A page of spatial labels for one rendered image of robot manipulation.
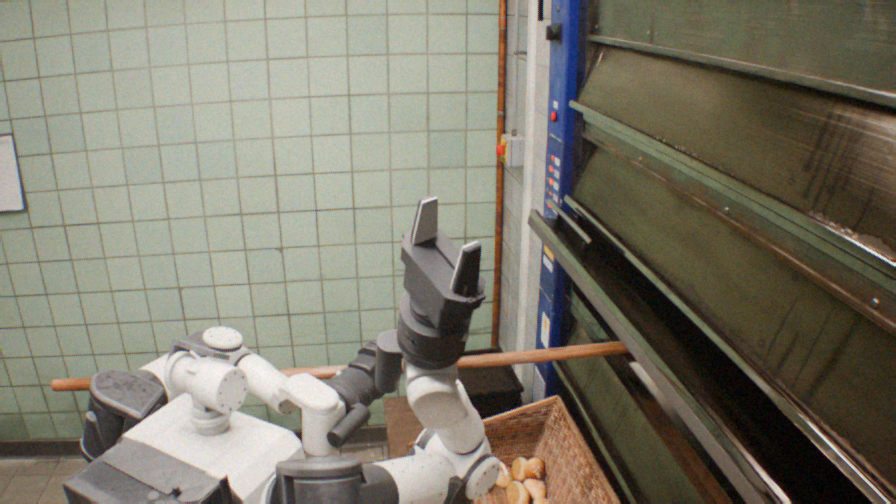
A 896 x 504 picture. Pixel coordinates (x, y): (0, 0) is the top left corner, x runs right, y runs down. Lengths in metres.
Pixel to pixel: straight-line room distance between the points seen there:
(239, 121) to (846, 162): 2.17
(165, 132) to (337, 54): 0.74
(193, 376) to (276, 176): 1.78
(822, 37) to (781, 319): 0.42
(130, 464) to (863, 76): 1.10
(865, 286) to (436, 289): 0.54
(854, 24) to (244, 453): 1.00
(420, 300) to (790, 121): 0.61
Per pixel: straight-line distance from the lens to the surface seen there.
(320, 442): 1.20
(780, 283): 1.08
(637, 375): 1.55
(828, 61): 0.98
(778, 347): 1.05
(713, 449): 0.97
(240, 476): 0.92
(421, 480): 0.98
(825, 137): 0.97
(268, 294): 2.83
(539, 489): 2.00
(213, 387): 0.91
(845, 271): 0.94
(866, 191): 0.89
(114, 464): 0.99
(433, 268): 0.73
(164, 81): 2.66
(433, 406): 0.86
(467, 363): 1.51
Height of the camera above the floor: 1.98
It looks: 21 degrees down
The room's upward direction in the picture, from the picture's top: straight up
